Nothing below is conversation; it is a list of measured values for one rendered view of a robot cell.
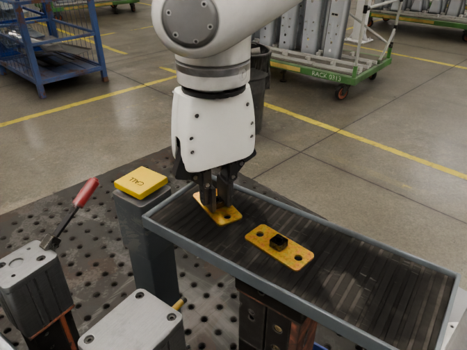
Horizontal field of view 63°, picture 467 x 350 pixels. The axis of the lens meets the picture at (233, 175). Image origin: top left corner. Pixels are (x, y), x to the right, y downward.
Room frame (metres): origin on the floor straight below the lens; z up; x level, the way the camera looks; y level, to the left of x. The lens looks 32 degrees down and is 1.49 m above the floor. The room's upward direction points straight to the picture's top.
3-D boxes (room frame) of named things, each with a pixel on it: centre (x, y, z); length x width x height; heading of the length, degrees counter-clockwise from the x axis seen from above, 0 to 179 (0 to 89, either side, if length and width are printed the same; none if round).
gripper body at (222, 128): (0.43, 0.02, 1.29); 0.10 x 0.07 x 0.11; 121
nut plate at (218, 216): (0.43, 0.02, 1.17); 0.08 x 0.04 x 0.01; 31
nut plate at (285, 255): (0.35, -0.06, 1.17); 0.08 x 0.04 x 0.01; 46
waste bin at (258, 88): (3.09, -0.06, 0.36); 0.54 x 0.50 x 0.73; 134
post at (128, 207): (0.50, 0.15, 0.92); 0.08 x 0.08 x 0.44; 54
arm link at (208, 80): (0.43, 0.02, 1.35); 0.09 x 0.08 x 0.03; 121
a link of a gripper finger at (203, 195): (0.42, 0.04, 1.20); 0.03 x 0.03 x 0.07; 31
